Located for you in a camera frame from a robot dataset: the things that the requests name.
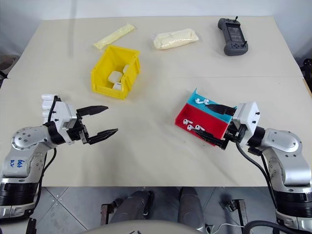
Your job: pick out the blue plastic tray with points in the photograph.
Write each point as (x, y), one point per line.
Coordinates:
(193, 97)

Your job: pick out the long pale yellow pouch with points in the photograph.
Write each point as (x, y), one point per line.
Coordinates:
(114, 35)

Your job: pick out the black background equipment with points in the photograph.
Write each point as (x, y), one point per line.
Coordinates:
(307, 67)

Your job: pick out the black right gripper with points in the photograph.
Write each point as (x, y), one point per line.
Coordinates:
(237, 135)

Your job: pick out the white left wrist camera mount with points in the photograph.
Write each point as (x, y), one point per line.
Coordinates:
(62, 112)

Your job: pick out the red plastic tray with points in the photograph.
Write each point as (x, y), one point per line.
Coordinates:
(207, 119)

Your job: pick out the light gray rounded robot torso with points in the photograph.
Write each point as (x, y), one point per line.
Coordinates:
(146, 229)

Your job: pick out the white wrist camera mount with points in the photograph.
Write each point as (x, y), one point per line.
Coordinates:
(62, 112)
(248, 114)

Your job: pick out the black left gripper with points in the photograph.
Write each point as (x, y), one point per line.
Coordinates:
(78, 129)

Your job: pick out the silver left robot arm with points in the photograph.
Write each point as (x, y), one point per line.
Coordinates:
(24, 141)

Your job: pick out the brown round background object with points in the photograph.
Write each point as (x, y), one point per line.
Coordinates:
(6, 64)

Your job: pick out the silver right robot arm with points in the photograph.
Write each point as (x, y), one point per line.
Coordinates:
(287, 146)

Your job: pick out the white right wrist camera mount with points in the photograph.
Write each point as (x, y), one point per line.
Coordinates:
(248, 114)

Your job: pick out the dark gray rounded shape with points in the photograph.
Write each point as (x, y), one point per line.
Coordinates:
(190, 207)
(134, 204)

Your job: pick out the gray handheld remote controller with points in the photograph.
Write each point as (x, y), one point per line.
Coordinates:
(234, 34)

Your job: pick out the pale yellow granule bag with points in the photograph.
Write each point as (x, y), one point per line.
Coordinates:
(175, 39)

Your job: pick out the brown metal table bracket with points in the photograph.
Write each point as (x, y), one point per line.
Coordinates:
(241, 212)
(105, 214)

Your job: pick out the yellow plastic bin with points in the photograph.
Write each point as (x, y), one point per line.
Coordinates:
(102, 70)

